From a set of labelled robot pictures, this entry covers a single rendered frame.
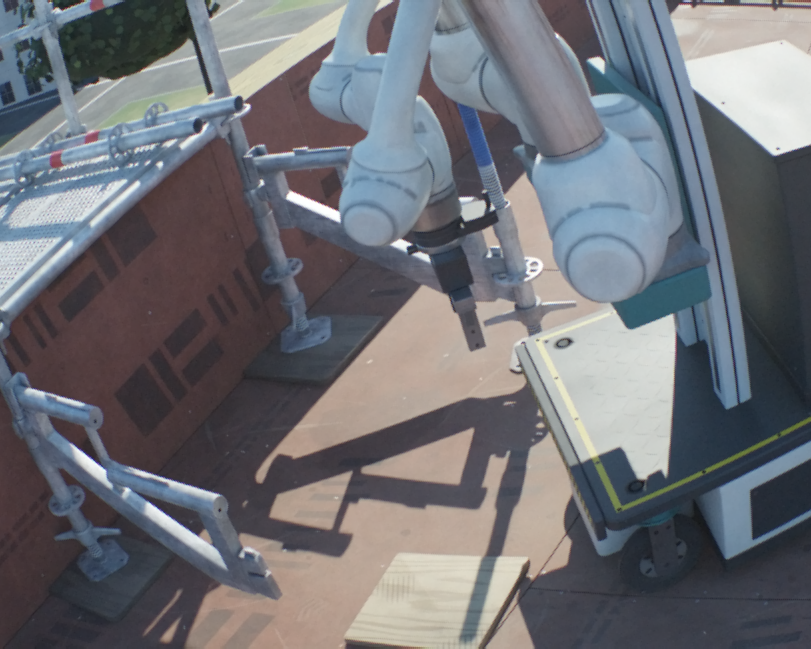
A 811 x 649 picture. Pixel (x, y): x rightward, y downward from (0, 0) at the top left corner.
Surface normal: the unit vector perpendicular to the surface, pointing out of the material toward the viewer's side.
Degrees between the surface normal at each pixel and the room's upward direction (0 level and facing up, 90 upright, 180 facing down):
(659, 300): 90
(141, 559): 0
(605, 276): 96
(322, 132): 90
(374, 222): 98
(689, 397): 0
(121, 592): 0
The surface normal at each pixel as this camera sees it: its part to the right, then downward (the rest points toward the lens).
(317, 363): -0.28, -0.84
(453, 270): 0.16, 0.43
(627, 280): -0.26, 0.59
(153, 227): 0.83, 0.02
